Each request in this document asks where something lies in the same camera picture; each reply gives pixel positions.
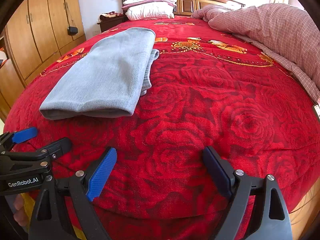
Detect grey pants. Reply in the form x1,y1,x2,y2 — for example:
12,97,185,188
39,27,159,120

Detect person's left hand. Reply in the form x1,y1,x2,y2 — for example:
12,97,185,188
13,194,29,227

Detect small black hanging device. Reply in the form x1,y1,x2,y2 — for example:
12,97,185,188
67,26,79,36

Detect wooden wardrobe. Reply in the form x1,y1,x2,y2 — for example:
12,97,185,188
1,0,86,121

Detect smartphone on bed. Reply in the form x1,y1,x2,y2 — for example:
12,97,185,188
312,103,320,122

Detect dark wooden nightstand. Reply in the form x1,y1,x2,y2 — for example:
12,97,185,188
97,15,127,33

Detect red floral bed blanket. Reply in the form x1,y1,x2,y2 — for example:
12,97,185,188
4,17,319,239

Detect cloth on nightstand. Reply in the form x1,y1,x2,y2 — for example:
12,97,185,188
98,11,123,22

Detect white pillow stack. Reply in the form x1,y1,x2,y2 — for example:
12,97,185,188
122,0,177,21

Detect pink checked quilt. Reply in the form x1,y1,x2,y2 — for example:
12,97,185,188
191,3,319,103

